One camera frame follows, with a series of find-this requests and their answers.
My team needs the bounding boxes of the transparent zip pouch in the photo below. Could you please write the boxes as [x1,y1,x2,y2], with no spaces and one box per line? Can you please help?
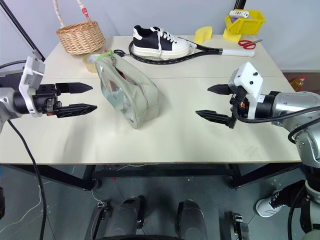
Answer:
[94,53,161,130]

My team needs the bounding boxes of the black table frame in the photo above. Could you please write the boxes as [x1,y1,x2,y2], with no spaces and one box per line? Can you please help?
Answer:
[0,162,304,192]

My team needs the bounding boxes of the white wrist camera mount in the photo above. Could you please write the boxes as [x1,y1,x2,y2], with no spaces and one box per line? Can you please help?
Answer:
[228,61,266,120]
[18,56,46,118]

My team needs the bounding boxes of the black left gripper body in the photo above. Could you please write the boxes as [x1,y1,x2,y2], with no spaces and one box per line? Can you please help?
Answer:
[32,84,62,117]

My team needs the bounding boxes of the bystander white sneaker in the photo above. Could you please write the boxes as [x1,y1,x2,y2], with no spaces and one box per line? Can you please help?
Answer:
[255,188,288,218]

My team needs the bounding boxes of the beige tape roll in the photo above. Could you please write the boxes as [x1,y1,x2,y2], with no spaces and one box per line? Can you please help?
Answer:
[83,52,101,74]

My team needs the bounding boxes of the green handled white brush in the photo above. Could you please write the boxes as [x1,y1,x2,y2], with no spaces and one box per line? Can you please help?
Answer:
[86,49,114,62]

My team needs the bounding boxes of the dark rounded robot foot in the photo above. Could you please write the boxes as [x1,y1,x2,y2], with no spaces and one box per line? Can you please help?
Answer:
[175,198,208,239]
[103,195,146,239]

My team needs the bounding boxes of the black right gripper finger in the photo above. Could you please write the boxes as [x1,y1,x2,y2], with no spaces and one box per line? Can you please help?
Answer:
[195,109,233,128]
[207,84,235,96]

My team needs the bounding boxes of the yellow oil bottle red cap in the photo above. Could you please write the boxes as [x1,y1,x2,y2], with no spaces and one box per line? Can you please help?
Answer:
[289,76,307,93]

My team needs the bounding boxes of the yellow curved foam piece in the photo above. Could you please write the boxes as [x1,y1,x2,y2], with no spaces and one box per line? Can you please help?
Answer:
[194,25,213,44]

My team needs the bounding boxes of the red handled scissors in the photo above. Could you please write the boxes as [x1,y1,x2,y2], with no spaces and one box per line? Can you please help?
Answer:
[237,38,264,50]

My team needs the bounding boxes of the white barcode labelled item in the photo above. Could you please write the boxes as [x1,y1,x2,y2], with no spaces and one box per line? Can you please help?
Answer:
[229,9,250,18]

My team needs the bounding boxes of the silver robot torso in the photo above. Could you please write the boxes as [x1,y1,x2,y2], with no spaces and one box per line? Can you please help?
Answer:
[286,163,320,240]

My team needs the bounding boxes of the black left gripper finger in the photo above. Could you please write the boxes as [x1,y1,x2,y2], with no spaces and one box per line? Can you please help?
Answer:
[56,103,98,119]
[55,81,94,96]

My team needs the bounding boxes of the large yellow plastic bin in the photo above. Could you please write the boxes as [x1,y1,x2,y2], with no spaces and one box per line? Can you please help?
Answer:
[224,9,267,35]

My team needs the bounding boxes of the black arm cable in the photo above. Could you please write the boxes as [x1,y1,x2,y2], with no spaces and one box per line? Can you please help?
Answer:
[6,119,54,240]
[231,98,320,145]

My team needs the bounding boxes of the black floor bracket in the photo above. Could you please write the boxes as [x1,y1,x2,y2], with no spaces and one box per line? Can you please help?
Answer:
[224,211,251,240]
[84,201,109,240]

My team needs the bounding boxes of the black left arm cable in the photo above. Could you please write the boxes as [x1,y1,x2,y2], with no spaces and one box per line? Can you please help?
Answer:
[6,119,54,240]

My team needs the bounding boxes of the black racket with white grip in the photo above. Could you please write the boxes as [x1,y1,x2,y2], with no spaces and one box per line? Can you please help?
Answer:
[128,39,256,66]

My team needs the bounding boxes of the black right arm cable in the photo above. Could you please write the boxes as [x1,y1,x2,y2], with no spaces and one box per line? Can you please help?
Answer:
[231,98,320,145]

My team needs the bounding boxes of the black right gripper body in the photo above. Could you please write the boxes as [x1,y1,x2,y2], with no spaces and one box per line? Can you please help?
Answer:
[228,84,251,130]

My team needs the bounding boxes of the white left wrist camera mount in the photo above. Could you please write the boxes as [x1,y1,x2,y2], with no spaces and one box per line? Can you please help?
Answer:
[18,56,46,118]

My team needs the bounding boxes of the black diagonal pole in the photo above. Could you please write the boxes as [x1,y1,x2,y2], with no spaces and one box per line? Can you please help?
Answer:
[0,0,47,63]

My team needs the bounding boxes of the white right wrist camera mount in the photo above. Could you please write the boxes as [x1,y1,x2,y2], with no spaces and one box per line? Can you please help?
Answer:
[228,61,266,120]

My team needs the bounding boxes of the wicker basket with rope handle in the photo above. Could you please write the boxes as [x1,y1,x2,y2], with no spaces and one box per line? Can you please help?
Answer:
[52,0,106,56]

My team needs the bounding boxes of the black and white sneaker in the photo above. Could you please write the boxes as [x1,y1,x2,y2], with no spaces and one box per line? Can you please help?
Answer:
[132,25,192,60]

